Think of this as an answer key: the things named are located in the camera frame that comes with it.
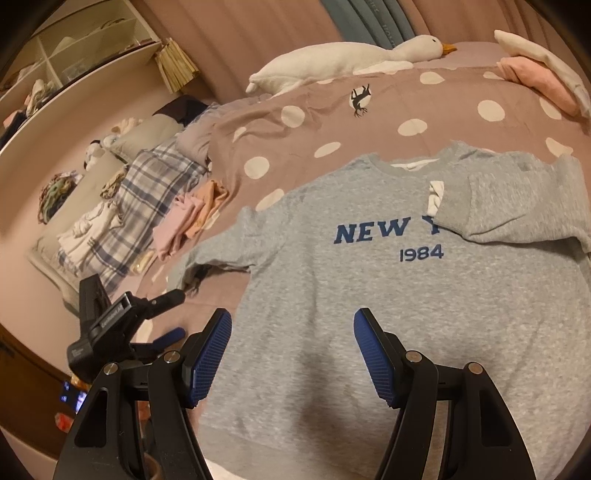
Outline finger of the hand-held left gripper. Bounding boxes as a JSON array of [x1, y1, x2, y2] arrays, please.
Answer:
[[152, 328, 186, 352], [150, 290, 186, 317]]

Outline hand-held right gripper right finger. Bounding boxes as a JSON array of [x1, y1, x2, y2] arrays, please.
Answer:
[[353, 308, 539, 480]]

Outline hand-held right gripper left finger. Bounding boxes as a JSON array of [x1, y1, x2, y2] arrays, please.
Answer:
[[52, 308, 233, 480]]

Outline grey printed sweatshirt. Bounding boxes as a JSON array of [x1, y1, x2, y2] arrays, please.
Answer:
[[168, 142, 591, 476]]

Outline white crumpled clothes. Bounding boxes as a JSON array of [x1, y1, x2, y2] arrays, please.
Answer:
[[58, 203, 121, 268]]

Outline pink crumpled garment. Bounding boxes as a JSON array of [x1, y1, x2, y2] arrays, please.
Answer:
[[152, 191, 208, 261]]

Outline orange crumpled garment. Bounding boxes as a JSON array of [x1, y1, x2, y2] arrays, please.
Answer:
[[185, 179, 229, 238]]

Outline blue plaid blanket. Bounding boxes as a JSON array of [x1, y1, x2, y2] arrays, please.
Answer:
[[60, 141, 208, 296]]

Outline grey padded bench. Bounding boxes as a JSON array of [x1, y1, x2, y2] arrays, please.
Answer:
[[28, 115, 181, 315]]

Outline white dog plush toy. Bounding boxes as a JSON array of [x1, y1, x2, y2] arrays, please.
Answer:
[[83, 141, 109, 171]]

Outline grey crumpled cloth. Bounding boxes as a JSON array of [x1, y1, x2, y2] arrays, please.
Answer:
[[175, 104, 222, 162]]

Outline dark cloth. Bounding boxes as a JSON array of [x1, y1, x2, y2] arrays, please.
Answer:
[[152, 95, 208, 125]]

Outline pink polka dot blanket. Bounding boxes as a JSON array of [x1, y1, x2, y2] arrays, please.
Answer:
[[139, 39, 591, 480]]

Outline beige tasselled hanging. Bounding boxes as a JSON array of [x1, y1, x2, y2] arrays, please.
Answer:
[[154, 38, 199, 93]]

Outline white shelf cabinet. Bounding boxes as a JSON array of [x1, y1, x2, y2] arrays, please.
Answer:
[[0, 0, 162, 153]]

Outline white goose plush toy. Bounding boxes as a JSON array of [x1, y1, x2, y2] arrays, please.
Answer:
[[245, 34, 458, 95]]

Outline pink folded garment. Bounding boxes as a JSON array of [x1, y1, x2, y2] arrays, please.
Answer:
[[496, 55, 580, 116]]

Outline blue-grey hanging curtain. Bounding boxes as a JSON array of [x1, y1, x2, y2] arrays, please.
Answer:
[[321, 0, 416, 49]]

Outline cream folded garment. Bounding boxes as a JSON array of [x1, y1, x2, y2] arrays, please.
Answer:
[[494, 30, 591, 118]]

